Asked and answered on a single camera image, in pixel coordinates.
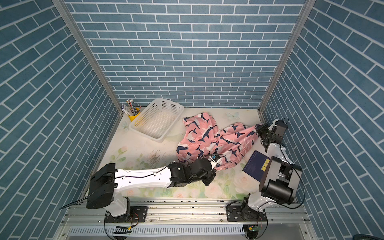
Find pink shark print shorts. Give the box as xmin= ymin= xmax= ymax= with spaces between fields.
xmin=176 ymin=113 xmax=259 ymax=171

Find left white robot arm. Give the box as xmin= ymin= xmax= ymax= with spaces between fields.
xmin=86 ymin=156 xmax=219 ymax=217

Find navy blue book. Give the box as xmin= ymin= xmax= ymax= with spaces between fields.
xmin=243 ymin=151 xmax=270 ymax=182

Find white plastic mesh basket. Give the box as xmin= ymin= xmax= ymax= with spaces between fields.
xmin=129 ymin=98 xmax=185 ymax=143

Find yellow metal pencil cup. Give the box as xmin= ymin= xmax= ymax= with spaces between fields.
xmin=129 ymin=108 xmax=141 ymax=122

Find striped pencil bundle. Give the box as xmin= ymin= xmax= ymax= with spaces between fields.
xmin=127 ymin=99 xmax=138 ymax=116

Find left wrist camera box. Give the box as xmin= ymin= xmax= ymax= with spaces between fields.
xmin=208 ymin=154 xmax=225 ymax=169

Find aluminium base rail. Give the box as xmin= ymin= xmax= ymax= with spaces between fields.
xmin=61 ymin=198 xmax=310 ymax=226

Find right aluminium corner post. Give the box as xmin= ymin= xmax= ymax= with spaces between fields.
xmin=258 ymin=0 xmax=316 ymax=115

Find aluminium corner post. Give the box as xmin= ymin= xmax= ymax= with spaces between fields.
xmin=258 ymin=0 xmax=316 ymax=115
xmin=52 ymin=0 xmax=123 ymax=115

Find left aluminium corner post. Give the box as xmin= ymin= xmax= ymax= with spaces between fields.
xmin=52 ymin=0 xmax=123 ymax=115

